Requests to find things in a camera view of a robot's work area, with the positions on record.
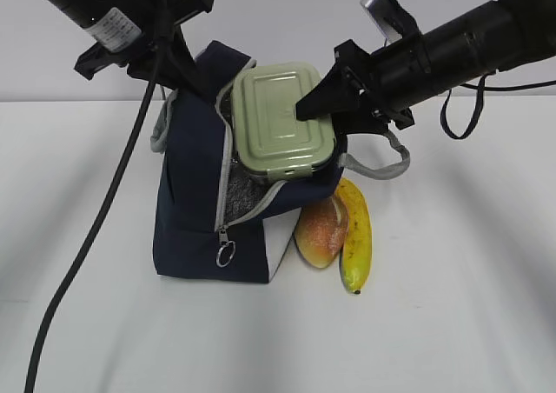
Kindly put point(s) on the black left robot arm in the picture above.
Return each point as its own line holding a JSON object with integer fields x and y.
{"x": 81, "y": 12}

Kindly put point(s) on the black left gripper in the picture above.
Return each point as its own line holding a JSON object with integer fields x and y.
{"x": 132, "y": 32}

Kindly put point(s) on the green lid glass container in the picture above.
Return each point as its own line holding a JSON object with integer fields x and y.
{"x": 270, "y": 142}

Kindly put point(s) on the yellow banana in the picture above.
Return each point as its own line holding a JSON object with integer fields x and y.
{"x": 357, "y": 251}

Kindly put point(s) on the navy blue lunch bag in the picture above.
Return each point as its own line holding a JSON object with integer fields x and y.
{"x": 213, "y": 220}

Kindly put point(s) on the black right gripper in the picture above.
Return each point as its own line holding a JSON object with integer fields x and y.
{"x": 352, "y": 94}

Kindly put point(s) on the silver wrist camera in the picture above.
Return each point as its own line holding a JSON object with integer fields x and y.
{"x": 392, "y": 20}

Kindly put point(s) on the sugared bread roll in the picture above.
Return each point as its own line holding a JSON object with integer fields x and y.
{"x": 321, "y": 231}

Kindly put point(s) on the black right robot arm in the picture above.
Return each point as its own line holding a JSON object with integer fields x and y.
{"x": 499, "y": 35}

